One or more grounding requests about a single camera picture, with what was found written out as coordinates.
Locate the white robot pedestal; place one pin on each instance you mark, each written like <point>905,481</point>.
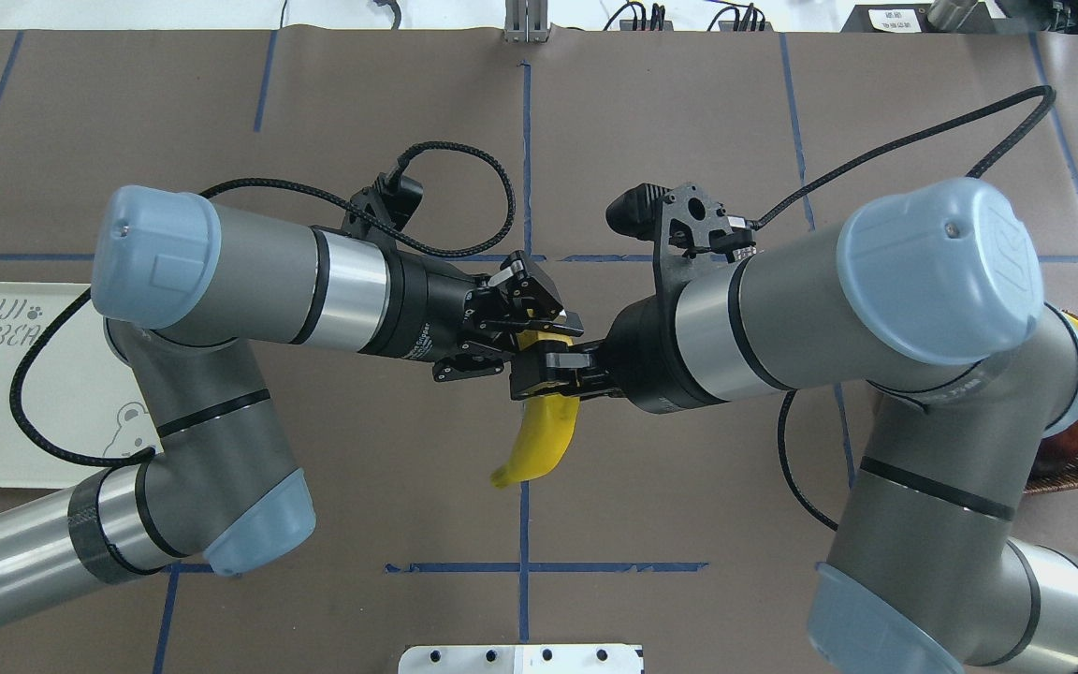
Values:
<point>524,658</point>

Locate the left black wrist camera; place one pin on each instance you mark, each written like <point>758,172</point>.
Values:
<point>393,204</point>

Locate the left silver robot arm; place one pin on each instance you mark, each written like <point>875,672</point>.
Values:
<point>184,286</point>

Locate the dark purple fruit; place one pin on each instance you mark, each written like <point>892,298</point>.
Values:
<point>1055,453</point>

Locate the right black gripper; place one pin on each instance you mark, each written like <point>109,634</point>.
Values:
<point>644,360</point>

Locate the white bear tray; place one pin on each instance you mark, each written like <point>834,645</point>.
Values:
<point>78,394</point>

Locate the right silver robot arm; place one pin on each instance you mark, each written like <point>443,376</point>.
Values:
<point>936,299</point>

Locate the aluminium frame post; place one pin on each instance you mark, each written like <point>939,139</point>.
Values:
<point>526,21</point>

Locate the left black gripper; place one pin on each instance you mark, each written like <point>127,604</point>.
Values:
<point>419,314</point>

